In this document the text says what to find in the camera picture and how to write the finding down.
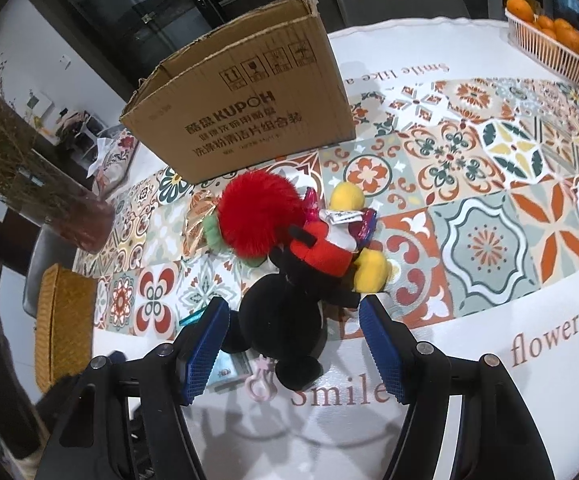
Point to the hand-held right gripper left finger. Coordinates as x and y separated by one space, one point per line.
203 355

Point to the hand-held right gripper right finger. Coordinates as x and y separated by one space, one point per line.
385 355

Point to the teal packet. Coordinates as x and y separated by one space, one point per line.
232 367

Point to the black mouse plush toy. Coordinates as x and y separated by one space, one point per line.
279 310

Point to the gold foil packet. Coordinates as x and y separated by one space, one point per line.
197 230

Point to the pink foil packet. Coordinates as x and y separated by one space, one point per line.
364 229

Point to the red fluffy plush toy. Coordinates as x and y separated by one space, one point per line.
259 210

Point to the brown cardboard box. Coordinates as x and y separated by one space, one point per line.
249 100

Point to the patterned tile print tablecloth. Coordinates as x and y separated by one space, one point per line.
469 260

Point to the woven straw mat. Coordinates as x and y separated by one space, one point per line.
64 325

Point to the glass vase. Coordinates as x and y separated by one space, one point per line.
84 225

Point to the gray dining chair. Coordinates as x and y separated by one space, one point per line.
44 270
399 2

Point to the floral cloth bag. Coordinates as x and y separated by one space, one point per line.
117 160

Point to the cluttered white shelf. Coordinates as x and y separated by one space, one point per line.
76 132

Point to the dried flower bunch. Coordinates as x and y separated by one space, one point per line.
4 150

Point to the white plastic basket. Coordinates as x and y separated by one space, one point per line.
549 52

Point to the dark glass sliding door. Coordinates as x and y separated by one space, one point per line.
134 15

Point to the pile of oranges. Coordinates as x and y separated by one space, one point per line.
564 30

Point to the white wall switch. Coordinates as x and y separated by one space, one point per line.
64 61

